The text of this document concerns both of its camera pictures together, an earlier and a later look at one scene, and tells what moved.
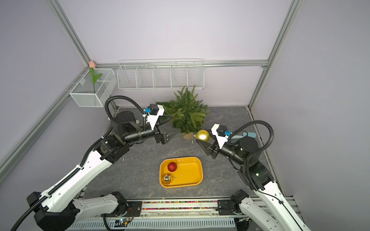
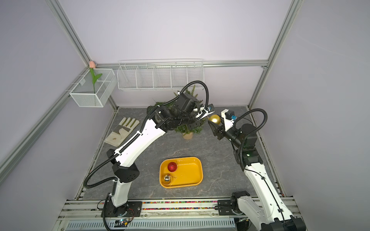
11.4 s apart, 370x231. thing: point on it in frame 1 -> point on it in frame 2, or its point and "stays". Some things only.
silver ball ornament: x=167 y=177 stays
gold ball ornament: x=203 y=135 -> x=215 y=118
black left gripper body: x=158 y=136 -> x=192 y=123
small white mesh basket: x=83 y=93 stays
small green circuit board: x=121 y=223 stays
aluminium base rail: x=172 y=213 stays
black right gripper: x=209 y=148 -> x=217 y=131
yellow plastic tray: x=189 y=172 stays
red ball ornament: x=172 y=166 stays
